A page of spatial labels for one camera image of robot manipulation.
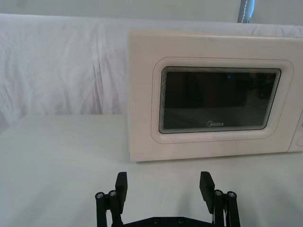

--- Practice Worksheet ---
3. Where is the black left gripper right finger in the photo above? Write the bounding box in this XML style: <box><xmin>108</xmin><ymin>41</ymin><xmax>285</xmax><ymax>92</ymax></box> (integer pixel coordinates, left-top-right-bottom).
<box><xmin>200</xmin><ymin>171</ymin><xmax>241</xmax><ymax>227</ymax></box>

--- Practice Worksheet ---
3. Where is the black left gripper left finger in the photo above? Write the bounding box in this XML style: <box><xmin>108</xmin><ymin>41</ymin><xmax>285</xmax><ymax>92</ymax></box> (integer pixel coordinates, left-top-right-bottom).
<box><xmin>95</xmin><ymin>172</ymin><xmax>129</xmax><ymax>227</ymax></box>

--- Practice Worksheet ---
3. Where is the white table cloth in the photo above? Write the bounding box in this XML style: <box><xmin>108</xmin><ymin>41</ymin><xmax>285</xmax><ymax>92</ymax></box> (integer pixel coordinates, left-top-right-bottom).
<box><xmin>0</xmin><ymin>114</ymin><xmax>303</xmax><ymax>227</ymax></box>

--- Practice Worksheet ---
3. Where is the cream microwave oven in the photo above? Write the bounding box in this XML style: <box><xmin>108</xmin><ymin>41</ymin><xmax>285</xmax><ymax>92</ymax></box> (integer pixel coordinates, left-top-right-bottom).
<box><xmin>127</xmin><ymin>30</ymin><xmax>303</xmax><ymax>163</ymax></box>

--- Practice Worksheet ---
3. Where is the white curtain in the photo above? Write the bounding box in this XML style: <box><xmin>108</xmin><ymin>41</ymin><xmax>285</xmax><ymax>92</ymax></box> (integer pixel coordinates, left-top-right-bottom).
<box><xmin>0</xmin><ymin>0</ymin><xmax>303</xmax><ymax>133</ymax></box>

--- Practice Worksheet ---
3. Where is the grey striped post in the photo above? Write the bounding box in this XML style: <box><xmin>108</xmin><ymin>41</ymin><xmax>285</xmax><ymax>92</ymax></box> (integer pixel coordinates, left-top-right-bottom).
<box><xmin>237</xmin><ymin>0</ymin><xmax>255</xmax><ymax>24</ymax></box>

